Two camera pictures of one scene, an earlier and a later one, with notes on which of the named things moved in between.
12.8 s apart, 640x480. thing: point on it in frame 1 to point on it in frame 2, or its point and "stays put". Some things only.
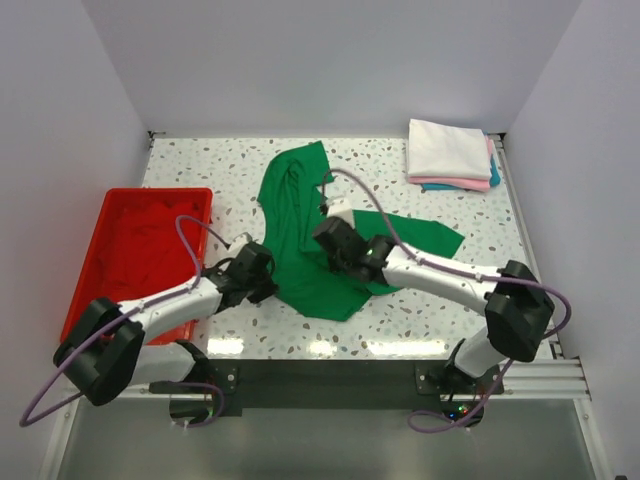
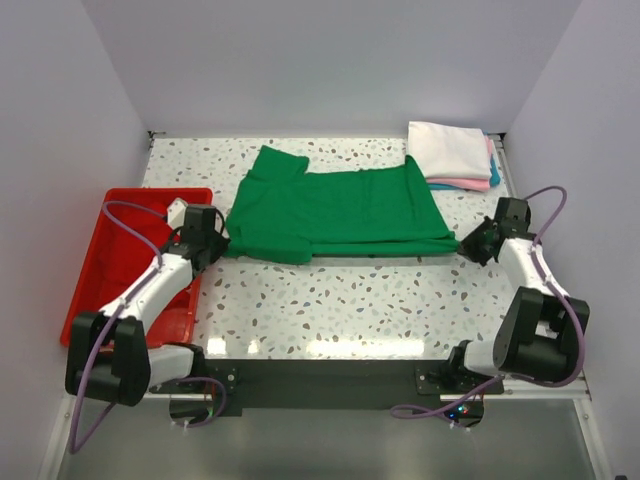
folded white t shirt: [436, 150] stays put
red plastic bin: [135, 250] stays put
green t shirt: [307, 277] to [282, 212]
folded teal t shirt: [494, 181] stays put
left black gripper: [267, 289] to [221, 246]
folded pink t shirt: [459, 183] stays put
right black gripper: [334, 265] to [467, 247]
